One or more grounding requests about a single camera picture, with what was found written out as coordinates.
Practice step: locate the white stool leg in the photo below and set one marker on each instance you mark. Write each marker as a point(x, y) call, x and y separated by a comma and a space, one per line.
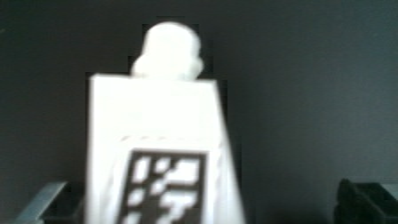
point(160, 171)

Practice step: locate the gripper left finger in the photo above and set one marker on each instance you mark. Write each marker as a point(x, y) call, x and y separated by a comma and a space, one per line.
point(56, 206)

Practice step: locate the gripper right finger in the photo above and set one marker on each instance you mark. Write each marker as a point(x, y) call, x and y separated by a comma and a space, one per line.
point(367, 203)

